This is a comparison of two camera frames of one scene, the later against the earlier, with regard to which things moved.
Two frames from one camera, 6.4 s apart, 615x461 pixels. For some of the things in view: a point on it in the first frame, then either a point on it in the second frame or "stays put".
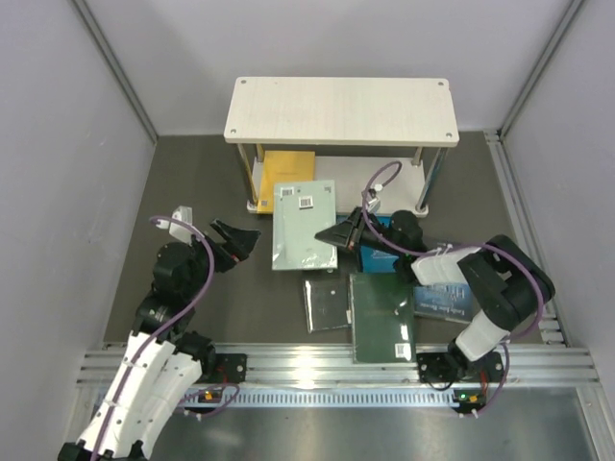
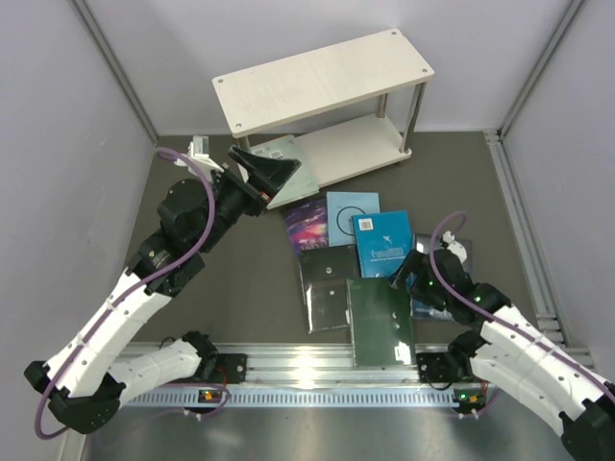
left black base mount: (231, 368) stays put
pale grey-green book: (300, 211) -> (302, 182)
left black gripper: (239, 242) -> (267, 176)
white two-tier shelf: (403, 112) -> (326, 80)
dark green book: (381, 308) stays put
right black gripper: (345, 234) -> (415, 263)
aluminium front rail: (553, 364) stays put
